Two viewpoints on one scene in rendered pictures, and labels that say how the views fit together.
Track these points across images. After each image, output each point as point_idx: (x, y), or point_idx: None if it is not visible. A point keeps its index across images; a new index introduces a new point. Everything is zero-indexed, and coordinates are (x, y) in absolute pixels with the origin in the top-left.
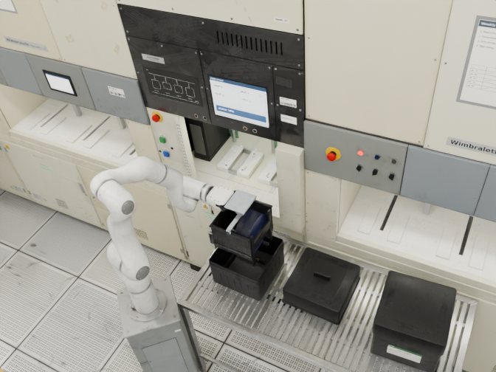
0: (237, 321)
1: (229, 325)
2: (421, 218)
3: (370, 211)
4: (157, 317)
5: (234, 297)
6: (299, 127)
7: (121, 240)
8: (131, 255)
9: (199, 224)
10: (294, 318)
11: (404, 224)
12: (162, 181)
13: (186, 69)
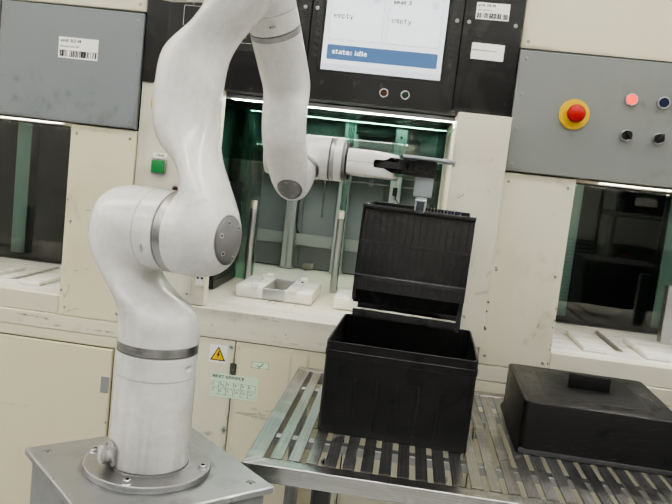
0: (440, 482)
1: (426, 488)
2: (665, 345)
3: (577, 334)
4: (196, 485)
5: (394, 452)
6: (507, 67)
7: (197, 107)
8: (212, 166)
9: None
10: (573, 473)
11: (652, 345)
12: (291, 36)
13: None
